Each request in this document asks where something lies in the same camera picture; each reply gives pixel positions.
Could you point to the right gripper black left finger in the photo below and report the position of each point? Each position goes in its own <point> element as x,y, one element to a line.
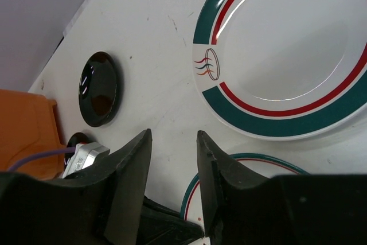
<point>100,204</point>

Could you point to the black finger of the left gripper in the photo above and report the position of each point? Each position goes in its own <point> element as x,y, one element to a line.
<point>161,225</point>

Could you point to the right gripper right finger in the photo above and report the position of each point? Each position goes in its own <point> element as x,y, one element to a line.
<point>241,206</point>

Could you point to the orange sunburst patterned plate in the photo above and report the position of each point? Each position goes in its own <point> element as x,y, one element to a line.
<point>265,165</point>

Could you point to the white green rimmed plate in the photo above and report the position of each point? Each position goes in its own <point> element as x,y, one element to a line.
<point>281,70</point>

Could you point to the orange plastic bin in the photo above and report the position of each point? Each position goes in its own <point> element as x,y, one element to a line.
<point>28,126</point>

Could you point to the black plate front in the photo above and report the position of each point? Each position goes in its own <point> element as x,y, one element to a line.
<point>73,141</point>

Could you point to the black plate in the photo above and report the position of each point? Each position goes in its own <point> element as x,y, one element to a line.
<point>73,141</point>
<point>100,89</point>

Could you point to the black plate rear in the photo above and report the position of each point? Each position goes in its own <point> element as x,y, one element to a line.
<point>100,89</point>

